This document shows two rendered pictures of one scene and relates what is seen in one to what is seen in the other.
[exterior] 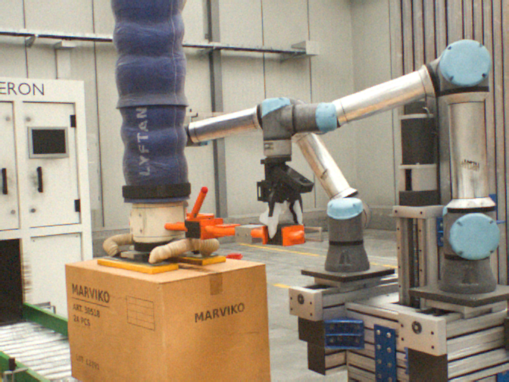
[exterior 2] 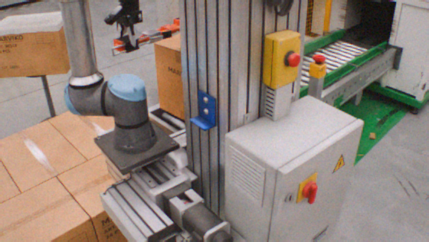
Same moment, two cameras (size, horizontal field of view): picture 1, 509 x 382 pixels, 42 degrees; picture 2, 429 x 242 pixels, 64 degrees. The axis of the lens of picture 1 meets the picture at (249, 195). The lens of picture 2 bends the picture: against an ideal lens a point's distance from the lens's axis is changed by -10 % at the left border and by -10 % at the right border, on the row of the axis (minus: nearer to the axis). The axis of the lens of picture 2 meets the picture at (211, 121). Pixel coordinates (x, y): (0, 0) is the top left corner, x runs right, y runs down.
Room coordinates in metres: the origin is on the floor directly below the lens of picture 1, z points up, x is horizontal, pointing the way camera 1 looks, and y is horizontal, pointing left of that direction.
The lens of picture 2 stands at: (1.98, -1.64, 1.76)
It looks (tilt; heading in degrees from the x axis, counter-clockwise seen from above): 32 degrees down; 85
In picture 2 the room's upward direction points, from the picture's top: 1 degrees counter-clockwise
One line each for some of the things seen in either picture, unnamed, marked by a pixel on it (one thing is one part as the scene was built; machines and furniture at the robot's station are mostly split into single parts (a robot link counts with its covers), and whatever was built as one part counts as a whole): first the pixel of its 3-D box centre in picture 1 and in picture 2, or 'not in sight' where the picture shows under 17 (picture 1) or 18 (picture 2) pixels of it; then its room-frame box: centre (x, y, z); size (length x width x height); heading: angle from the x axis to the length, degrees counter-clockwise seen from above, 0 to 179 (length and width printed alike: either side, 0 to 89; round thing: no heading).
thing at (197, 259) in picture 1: (183, 252); not in sight; (2.27, 0.23, 1.11); 0.34 x 0.10 x 0.05; 41
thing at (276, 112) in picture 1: (277, 119); not in sight; (1.77, -0.08, 1.52); 0.09 x 0.08 x 0.11; 79
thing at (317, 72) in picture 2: not in sight; (307, 141); (2.70, 0.07, 0.50); 0.07 x 0.07 x 1.00; 38
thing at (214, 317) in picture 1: (163, 323); (219, 69); (2.21, 0.30, 0.89); 0.60 x 0.40 x 0.40; 41
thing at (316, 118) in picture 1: (315, 118); not in sight; (1.77, -0.18, 1.51); 0.11 x 0.11 x 0.08; 79
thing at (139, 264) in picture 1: (135, 259); not in sight; (2.15, 0.38, 1.11); 0.34 x 0.10 x 0.05; 41
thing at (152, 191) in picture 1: (157, 189); not in sight; (2.21, 0.30, 1.33); 0.23 x 0.23 x 0.04
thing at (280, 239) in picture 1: (282, 234); (126, 43); (1.75, -0.08, 1.21); 0.08 x 0.07 x 0.05; 41
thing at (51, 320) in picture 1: (87, 331); (350, 69); (3.31, 0.84, 0.60); 1.60 x 0.10 x 0.09; 38
